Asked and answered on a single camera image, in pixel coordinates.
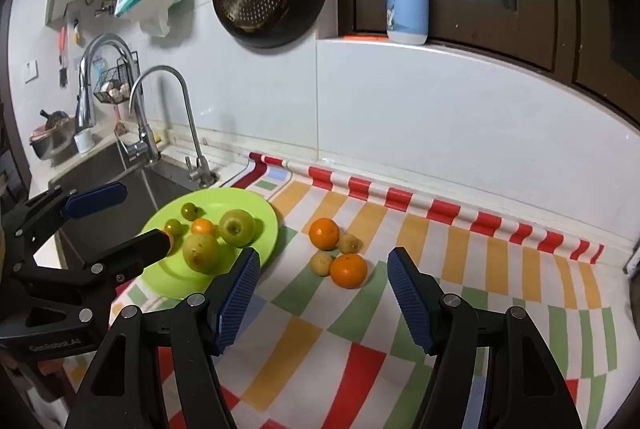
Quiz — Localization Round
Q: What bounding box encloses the large chrome pull-down faucet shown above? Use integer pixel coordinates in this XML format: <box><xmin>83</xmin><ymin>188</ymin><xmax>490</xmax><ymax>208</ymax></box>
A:
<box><xmin>75</xmin><ymin>34</ymin><xmax>161</xmax><ymax>167</ymax></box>

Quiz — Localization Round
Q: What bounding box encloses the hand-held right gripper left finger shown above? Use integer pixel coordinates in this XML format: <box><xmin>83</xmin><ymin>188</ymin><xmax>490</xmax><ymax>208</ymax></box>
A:
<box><xmin>65</xmin><ymin>246</ymin><xmax>262</xmax><ymax>429</ymax></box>

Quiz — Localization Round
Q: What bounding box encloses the brown-spotted yellow-green jujube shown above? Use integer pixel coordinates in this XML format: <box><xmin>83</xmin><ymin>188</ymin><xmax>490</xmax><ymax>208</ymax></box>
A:
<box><xmin>181</xmin><ymin>233</ymin><xmax>222</xmax><ymax>274</ymax></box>

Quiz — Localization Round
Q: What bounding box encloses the smooth yellow-green jujube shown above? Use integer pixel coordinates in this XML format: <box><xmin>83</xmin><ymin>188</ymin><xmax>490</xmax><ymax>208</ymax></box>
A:
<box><xmin>218</xmin><ymin>208</ymin><xmax>256</xmax><ymax>246</ymax></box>

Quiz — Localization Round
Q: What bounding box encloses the black wire basket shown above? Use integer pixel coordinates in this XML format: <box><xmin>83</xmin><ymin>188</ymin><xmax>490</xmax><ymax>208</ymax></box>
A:
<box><xmin>93</xmin><ymin>52</ymin><xmax>141</xmax><ymax>104</ymax></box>

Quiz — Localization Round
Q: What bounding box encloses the green plastic plate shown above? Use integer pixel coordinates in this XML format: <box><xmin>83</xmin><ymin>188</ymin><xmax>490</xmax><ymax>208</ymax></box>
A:
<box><xmin>139</xmin><ymin>188</ymin><xmax>280</xmax><ymax>299</ymax></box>

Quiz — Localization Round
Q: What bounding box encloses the white cup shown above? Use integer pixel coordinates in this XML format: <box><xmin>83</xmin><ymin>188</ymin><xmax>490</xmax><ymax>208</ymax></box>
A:
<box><xmin>74</xmin><ymin>129</ymin><xmax>96</xmax><ymax>154</ymax></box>

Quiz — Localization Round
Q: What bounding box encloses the striped colourful tablecloth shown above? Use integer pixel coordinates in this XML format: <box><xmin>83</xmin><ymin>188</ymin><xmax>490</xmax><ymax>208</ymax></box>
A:
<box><xmin>65</xmin><ymin>152</ymin><xmax>618</xmax><ymax>429</ymax></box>

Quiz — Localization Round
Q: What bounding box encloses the stainless steel sink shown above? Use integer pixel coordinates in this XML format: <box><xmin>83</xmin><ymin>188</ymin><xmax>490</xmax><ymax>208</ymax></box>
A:
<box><xmin>48</xmin><ymin>142</ymin><xmax>221</xmax><ymax>270</ymax></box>

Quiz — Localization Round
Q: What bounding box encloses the white plastic bag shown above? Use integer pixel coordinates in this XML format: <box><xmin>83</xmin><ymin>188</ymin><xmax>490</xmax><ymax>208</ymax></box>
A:
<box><xmin>140</xmin><ymin>2</ymin><xmax>173</xmax><ymax>38</ymax></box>

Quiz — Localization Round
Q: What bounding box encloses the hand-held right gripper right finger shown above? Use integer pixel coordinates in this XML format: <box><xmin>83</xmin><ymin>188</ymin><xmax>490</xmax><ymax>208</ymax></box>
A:
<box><xmin>387</xmin><ymin>246</ymin><xmax>583</xmax><ymax>429</ymax></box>

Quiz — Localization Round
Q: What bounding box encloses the slim chrome gooseneck faucet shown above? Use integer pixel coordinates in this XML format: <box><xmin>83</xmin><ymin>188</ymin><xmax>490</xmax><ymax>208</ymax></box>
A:
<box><xmin>129</xmin><ymin>66</ymin><xmax>217</xmax><ymax>189</ymax></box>

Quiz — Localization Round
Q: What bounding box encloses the steel bowl with dark pan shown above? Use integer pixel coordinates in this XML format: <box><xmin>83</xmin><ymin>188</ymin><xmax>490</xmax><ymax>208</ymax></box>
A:
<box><xmin>29</xmin><ymin>109</ymin><xmax>74</xmax><ymax>161</ymax></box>

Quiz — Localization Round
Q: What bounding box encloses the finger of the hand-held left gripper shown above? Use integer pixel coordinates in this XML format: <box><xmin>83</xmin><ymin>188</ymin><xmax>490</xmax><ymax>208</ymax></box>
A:
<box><xmin>11</xmin><ymin>229</ymin><xmax>174</xmax><ymax>307</ymax></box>
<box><xmin>7</xmin><ymin>182</ymin><xmax>129</xmax><ymax>240</ymax></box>

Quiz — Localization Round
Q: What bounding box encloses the dark brown window frame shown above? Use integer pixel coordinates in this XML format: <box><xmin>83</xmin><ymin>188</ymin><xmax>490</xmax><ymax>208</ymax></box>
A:
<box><xmin>336</xmin><ymin>0</ymin><xmax>640</xmax><ymax>126</ymax></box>

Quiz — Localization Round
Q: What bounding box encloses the red black hanging brush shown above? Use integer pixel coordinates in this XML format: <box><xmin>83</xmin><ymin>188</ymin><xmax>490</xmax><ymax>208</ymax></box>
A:
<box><xmin>58</xmin><ymin>26</ymin><xmax>69</xmax><ymax>88</ymax></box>

